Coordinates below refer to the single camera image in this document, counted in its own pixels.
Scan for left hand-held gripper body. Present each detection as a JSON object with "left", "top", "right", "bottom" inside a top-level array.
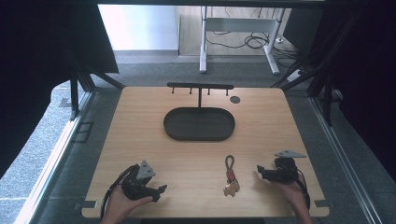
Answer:
[{"left": 120, "top": 160, "right": 156, "bottom": 202}]

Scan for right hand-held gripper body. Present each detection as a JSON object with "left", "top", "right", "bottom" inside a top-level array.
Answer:
[{"left": 262, "top": 149, "right": 308, "bottom": 185}]

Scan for person's right hand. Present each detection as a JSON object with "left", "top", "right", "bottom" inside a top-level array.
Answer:
[{"left": 271, "top": 179, "right": 314, "bottom": 224}]

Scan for person's left hand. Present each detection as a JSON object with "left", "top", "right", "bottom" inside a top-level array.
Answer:
[{"left": 100, "top": 185, "right": 154, "bottom": 224}]

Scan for black key holder stand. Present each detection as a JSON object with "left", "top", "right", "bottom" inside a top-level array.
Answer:
[{"left": 163, "top": 81, "right": 236, "bottom": 142}]

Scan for floor outlet cover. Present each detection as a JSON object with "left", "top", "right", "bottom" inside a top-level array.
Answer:
[{"left": 72, "top": 121, "right": 94, "bottom": 144}]

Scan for black metal stand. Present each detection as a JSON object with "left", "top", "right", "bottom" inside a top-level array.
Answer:
[
  {"left": 64, "top": 46, "right": 126, "bottom": 121},
  {"left": 270, "top": 0, "right": 372, "bottom": 127}
]

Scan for white power strip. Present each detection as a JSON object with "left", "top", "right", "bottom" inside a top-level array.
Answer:
[{"left": 286, "top": 68, "right": 304, "bottom": 83}]

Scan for black curtain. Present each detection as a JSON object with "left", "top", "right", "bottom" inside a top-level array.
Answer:
[
  {"left": 0, "top": 0, "right": 120, "bottom": 179},
  {"left": 306, "top": 0, "right": 396, "bottom": 183}
]

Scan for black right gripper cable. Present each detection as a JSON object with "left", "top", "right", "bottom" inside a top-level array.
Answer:
[{"left": 294, "top": 168, "right": 312, "bottom": 210}]

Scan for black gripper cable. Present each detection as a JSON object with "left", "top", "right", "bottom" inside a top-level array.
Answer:
[
  {"left": 99, "top": 164, "right": 138, "bottom": 219},
  {"left": 294, "top": 168, "right": 312, "bottom": 210}
]

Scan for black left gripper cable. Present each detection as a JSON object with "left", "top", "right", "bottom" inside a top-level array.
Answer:
[{"left": 99, "top": 164, "right": 138, "bottom": 219}]

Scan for keychain with cord loop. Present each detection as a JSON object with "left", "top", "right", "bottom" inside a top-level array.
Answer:
[{"left": 222, "top": 154, "right": 241, "bottom": 198}]

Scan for black floor cables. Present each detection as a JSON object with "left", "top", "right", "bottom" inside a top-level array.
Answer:
[{"left": 206, "top": 7, "right": 301, "bottom": 61}]

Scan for white desk frame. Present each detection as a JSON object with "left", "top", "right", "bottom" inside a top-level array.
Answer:
[{"left": 199, "top": 6, "right": 286, "bottom": 76}]

